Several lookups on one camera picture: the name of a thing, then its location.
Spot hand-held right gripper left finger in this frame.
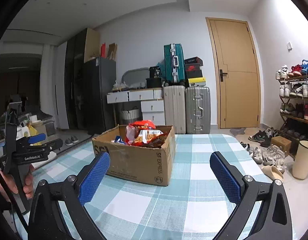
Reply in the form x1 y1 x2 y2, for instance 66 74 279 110
27 151 111 240

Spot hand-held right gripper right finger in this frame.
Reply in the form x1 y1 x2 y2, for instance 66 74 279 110
209 151 292 240

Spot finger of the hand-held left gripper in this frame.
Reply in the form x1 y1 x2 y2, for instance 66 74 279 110
32 138 64 156
18 133 47 147

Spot brown cardboard box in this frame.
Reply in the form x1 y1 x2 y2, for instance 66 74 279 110
92 124 176 187

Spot red white snack packet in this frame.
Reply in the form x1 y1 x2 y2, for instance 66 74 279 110
125 125 140 146

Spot white noodle snack packet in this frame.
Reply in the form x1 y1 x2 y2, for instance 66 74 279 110
137 129 165 143

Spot glossy red snack packet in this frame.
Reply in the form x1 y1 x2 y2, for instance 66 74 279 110
148 138 170 148

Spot person's left hand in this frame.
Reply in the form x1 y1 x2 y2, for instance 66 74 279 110
0 165 35 203

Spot yellow plastic bag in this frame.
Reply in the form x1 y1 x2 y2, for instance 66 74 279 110
27 124 43 146

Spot white plastic jug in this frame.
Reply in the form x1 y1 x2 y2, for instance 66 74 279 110
17 126 30 138

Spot teal plaid tablecloth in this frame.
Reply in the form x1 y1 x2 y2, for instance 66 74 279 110
9 133 295 240

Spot pile of loose sneakers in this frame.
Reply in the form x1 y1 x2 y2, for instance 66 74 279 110
240 127 287 181

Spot grey floor rug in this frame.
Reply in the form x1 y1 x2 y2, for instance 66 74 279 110
229 127 247 137

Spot small cardboard box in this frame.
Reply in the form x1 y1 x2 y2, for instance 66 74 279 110
270 136 292 157

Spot dark wardrobe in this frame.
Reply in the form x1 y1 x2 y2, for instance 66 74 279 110
64 28 88 131

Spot black fridge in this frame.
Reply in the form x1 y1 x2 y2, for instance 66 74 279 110
82 56 117 136

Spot woven laundry basket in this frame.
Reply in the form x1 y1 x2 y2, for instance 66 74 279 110
119 106 141 126

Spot silver suitcase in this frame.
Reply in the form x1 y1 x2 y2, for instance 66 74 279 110
185 86 212 134

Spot cream waste bin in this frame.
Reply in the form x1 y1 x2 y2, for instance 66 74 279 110
292 140 308 180

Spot cream suitcase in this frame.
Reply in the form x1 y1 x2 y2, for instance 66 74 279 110
162 85 187 134

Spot clear plastic food bag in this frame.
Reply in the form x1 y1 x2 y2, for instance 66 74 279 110
111 80 131 92

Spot white drawer dresser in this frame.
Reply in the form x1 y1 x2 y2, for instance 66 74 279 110
106 88 166 131

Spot wooden shoe rack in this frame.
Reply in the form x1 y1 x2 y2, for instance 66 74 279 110
278 73 308 161

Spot wooden door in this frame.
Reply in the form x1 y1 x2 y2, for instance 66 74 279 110
206 17 261 129

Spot yellow black shoe box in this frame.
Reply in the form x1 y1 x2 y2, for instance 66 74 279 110
187 77 207 88

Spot grey oval mirror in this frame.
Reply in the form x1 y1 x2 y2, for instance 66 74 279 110
121 67 150 86

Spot flat cardboard sheet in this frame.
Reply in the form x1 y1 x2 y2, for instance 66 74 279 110
83 28 101 63

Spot brown paper bag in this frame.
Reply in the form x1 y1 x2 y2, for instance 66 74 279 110
108 42 118 61

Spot black storage box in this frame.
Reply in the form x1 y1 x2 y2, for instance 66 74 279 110
145 77 165 89

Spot rows of assorted shoes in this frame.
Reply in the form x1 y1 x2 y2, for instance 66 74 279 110
275 59 308 141

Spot black tub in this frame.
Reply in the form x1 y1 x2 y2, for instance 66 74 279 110
149 66 162 79

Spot teal suitcase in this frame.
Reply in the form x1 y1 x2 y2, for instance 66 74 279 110
163 43 186 85

